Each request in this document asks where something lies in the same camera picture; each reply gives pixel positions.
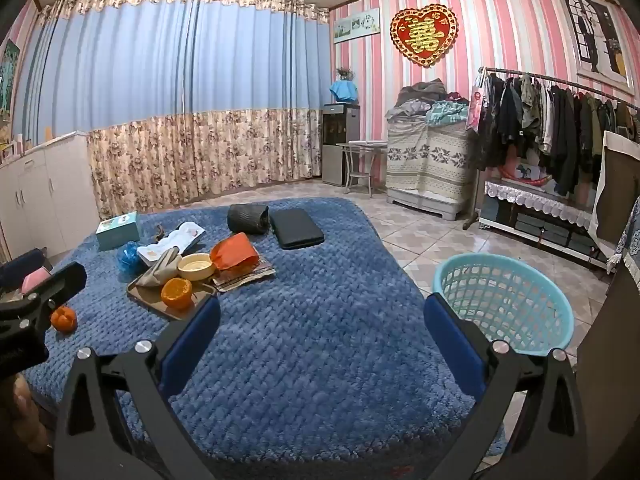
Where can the person's left hand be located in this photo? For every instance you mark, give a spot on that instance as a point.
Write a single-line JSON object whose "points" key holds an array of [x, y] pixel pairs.
{"points": [[30, 410]]}

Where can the metal clothes rack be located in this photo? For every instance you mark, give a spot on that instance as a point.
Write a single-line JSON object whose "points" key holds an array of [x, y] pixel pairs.
{"points": [[472, 210]]}

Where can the landscape wall picture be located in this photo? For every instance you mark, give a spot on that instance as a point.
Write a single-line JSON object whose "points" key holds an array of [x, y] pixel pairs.
{"points": [[356, 26]]}

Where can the blue plush blanket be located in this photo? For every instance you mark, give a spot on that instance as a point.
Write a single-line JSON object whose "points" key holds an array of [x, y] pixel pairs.
{"points": [[310, 320]]}

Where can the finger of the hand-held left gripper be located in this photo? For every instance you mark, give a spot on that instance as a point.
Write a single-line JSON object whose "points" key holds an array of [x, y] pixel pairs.
{"points": [[65, 280]]}

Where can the halved orange fruit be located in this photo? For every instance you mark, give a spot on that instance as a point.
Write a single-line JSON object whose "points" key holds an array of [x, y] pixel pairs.
{"points": [[176, 292]]}

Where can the white lace cloth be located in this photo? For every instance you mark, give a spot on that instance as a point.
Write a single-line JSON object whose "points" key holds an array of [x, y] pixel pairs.
{"points": [[540, 202]]}

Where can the pile of clothes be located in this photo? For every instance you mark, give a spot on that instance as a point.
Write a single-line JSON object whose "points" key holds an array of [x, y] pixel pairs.
{"points": [[420, 92]]}

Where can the low dark stand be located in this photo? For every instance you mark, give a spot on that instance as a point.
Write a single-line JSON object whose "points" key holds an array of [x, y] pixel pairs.
{"points": [[540, 234]]}

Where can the beige bowl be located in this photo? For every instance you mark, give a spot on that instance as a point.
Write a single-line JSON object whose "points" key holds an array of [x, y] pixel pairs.
{"points": [[195, 272]]}

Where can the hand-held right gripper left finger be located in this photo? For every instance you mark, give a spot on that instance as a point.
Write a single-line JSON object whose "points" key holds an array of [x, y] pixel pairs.
{"points": [[192, 345]]}

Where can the open picture booklet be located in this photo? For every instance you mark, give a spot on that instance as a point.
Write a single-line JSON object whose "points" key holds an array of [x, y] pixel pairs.
{"points": [[175, 240]]}

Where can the pink hanging bag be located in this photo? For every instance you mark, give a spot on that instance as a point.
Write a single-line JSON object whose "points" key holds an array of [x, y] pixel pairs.
{"points": [[475, 110]]}

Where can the teal plastic basket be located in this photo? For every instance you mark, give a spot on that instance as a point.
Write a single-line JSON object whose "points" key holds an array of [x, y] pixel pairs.
{"points": [[505, 305]]}

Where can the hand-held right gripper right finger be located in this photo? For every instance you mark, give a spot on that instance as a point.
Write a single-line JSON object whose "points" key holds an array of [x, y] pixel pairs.
{"points": [[452, 345]]}

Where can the teal patterned cloth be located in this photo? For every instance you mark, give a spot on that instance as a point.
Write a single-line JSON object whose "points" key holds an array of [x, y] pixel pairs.
{"points": [[447, 110]]}

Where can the red heart wall decoration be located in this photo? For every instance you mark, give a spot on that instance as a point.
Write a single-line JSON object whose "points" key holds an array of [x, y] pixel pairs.
{"points": [[424, 35]]}

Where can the small plant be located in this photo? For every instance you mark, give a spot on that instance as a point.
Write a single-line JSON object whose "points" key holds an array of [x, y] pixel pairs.
{"points": [[345, 72]]}

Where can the white framed brown board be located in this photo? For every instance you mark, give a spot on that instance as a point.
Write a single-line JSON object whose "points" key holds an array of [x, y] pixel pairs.
{"points": [[620, 185]]}

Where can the orange plastic bowl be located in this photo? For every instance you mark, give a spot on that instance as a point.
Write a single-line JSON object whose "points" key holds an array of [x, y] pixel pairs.
{"points": [[235, 252]]}

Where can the row of hanging clothes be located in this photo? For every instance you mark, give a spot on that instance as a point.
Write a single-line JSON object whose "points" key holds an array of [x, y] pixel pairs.
{"points": [[565, 135]]}

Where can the brown tray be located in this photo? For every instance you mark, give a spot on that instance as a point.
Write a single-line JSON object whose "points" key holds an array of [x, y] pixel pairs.
{"points": [[150, 296]]}

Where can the patterned cloth covered cabinet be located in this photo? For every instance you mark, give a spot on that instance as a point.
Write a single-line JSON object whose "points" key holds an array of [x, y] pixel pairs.
{"points": [[430, 160]]}

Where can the white cabinet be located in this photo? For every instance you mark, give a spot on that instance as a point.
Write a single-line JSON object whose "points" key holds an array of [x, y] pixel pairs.
{"points": [[50, 185]]}

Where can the small white table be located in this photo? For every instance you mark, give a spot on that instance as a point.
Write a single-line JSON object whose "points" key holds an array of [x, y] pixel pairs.
{"points": [[365, 144]]}

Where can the blue plastic bag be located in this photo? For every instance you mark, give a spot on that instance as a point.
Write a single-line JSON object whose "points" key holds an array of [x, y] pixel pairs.
{"points": [[129, 260]]}

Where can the teal tissue box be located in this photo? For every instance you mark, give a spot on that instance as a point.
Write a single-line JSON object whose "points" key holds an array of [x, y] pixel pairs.
{"points": [[117, 235]]}

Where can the dark rolled cloth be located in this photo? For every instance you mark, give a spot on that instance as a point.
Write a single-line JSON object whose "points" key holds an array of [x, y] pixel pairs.
{"points": [[245, 217]]}

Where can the black flat case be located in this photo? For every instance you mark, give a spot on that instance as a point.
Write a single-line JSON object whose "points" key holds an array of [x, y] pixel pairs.
{"points": [[295, 227]]}

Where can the grey water dispenser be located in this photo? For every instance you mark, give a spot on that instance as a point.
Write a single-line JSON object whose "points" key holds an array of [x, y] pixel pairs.
{"points": [[340, 160]]}

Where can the beige cloth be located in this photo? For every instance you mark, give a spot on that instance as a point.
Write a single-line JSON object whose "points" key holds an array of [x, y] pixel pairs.
{"points": [[157, 272]]}

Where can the blue floral curtain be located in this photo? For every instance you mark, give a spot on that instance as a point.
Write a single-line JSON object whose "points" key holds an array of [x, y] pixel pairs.
{"points": [[175, 85]]}

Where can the blue patterned cloth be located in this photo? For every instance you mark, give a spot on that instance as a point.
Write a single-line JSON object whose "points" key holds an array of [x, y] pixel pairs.
{"points": [[630, 250]]}

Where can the small tangerine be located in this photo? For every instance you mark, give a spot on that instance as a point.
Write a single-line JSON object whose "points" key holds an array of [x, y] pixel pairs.
{"points": [[64, 319]]}

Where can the window wall poster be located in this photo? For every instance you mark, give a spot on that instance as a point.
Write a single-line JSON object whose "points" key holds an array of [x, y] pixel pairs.
{"points": [[595, 35]]}

